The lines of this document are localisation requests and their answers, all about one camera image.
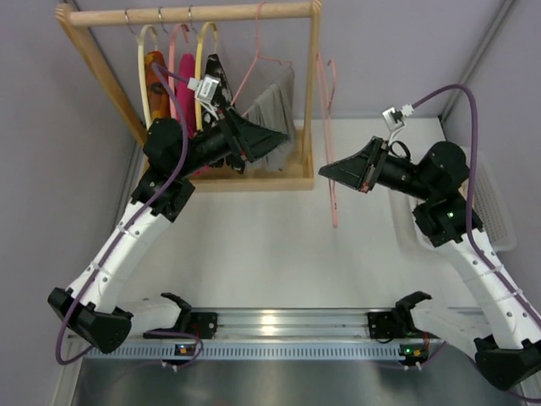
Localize pink wire hanger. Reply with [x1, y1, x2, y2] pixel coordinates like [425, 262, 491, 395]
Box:
[230, 2, 292, 105]
[315, 52, 340, 228]

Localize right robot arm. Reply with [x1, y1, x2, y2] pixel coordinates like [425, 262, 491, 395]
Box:
[319, 137, 540, 391]

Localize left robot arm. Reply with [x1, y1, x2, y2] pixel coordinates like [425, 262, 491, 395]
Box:
[47, 107, 290, 354]

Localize grey trousers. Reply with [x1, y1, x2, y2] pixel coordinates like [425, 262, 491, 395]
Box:
[246, 65, 297, 172]

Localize black white patterned trousers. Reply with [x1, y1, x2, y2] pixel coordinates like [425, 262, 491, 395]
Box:
[198, 53, 247, 175]

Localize magenta trousers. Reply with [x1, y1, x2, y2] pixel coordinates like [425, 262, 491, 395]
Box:
[176, 53, 197, 139]

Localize yellow plastic hanger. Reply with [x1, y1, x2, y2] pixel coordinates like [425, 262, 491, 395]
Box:
[194, 21, 218, 130]

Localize orange camouflage trousers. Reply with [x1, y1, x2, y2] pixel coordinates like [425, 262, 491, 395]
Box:
[144, 51, 170, 127]

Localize pink plastic hanger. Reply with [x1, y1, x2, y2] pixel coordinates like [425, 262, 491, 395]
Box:
[167, 23, 189, 118]

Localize cream plastic hanger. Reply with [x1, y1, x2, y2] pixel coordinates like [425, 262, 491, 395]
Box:
[137, 25, 159, 129]

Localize wooden clothes rack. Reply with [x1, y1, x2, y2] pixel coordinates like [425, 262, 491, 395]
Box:
[55, 1, 322, 192]

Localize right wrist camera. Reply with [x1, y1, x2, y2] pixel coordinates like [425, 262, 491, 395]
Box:
[381, 104, 414, 140]

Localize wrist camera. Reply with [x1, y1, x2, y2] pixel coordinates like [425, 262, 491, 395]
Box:
[187, 75, 220, 119]
[381, 104, 414, 140]

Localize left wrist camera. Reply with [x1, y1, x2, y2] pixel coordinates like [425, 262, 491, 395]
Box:
[187, 75, 220, 119]

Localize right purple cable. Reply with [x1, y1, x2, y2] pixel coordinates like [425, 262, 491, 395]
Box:
[412, 84, 541, 406]

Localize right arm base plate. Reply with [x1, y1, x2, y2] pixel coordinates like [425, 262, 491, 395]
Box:
[367, 310, 414, 341]

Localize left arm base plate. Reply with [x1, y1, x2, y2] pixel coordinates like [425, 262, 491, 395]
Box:
[143, 311, 218, 339]

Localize aluminium mounting rail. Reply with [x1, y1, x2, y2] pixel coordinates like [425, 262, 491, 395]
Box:
[85, 306, 492, 366]

